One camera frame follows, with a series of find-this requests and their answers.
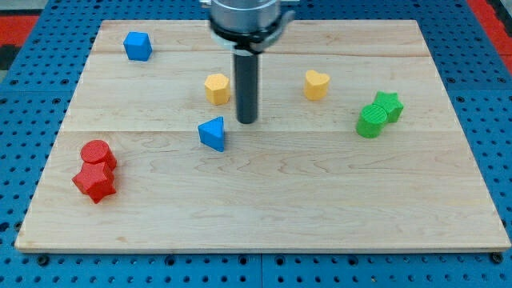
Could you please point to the yellow hexagon block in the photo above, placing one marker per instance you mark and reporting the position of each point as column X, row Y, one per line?
column 217, row 89

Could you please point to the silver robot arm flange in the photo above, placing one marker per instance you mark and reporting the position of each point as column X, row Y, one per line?
column 247, row 27

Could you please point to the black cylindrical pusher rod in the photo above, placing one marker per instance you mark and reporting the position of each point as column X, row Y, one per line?
column 246, row 78

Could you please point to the light wooden board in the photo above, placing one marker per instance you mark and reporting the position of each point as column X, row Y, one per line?
column 299, row 180

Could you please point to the yellow heart block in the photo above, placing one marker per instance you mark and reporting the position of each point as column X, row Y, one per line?
column 316, row 85

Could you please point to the green cylinder block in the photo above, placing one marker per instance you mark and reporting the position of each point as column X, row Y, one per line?
column 371, row 121

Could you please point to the green star block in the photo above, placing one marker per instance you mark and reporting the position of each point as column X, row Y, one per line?
column 390, row 102

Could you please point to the red star block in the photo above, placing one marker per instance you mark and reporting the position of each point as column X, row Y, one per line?
column 95, row 180

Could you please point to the red cylinder block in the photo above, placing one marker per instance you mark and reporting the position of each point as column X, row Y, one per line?
column 97, row 151

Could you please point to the blue cube block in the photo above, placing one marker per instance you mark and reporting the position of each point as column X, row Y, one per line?
column 137, row 46

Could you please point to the blue triangle block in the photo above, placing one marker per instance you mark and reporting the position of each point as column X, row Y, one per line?
column 211, row 133

